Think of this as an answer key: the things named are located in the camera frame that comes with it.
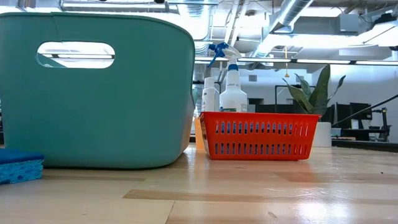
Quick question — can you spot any small white bottle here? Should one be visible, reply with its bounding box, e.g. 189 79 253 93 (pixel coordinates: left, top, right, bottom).
201 77 220 113

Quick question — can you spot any spray bottle blue trigger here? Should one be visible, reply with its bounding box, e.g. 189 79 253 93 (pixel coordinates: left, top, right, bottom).
207 42 248 113

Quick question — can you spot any red plastic basket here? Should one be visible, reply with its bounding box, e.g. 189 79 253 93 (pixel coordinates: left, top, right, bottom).
198 111 321 162

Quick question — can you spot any potted plant white pot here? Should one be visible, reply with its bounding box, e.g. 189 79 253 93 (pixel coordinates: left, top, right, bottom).
282 64 346 148

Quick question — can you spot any black computer monitor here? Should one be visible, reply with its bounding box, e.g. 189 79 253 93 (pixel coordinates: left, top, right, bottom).
335 102 373 130

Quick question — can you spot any thin black bar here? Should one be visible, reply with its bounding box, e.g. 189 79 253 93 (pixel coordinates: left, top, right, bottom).
331 94 398 128

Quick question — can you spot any black monitor stand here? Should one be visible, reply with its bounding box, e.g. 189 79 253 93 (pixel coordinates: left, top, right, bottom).
373 107 390 142

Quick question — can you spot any blue sponge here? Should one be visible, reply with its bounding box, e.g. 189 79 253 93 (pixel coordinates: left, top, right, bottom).
0 148 45 185

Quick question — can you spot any yellow hanging cord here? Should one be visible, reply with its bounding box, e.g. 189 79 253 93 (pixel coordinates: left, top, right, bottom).
284 46 290 78

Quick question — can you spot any black aluminium table frame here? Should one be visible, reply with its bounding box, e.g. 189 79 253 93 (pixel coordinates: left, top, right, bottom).
331 139 398 153

